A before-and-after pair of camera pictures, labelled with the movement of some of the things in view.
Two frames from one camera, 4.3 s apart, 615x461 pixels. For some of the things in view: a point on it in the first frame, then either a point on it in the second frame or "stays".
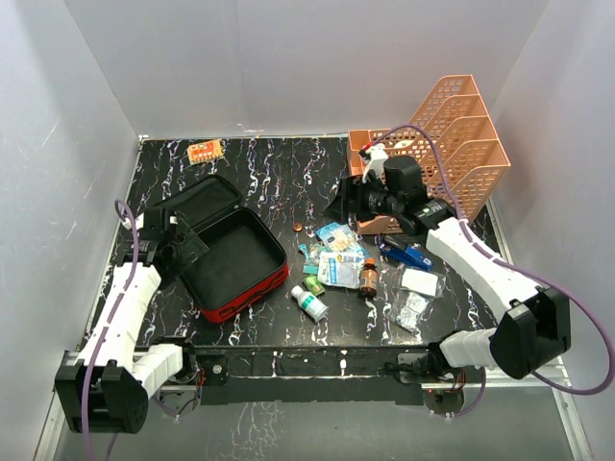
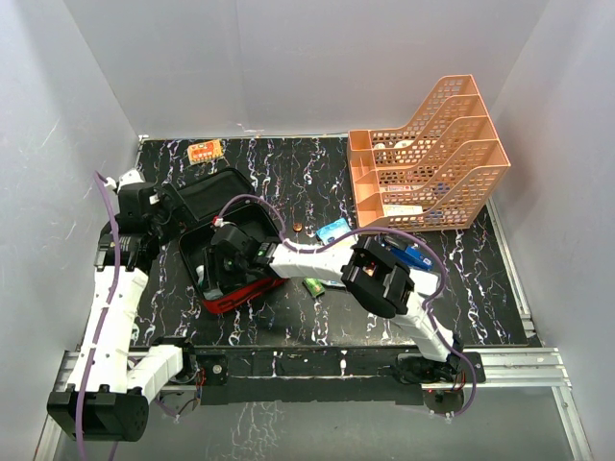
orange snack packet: [204, 151] stays
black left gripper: [191, 250] -> [178, 206]
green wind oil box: [313, 284] stays
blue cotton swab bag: [339, 237] stays
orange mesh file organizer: [453, 139] stays
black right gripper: [350, 199] -> [215, 279]
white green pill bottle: [309, 303] -> [201, 272]
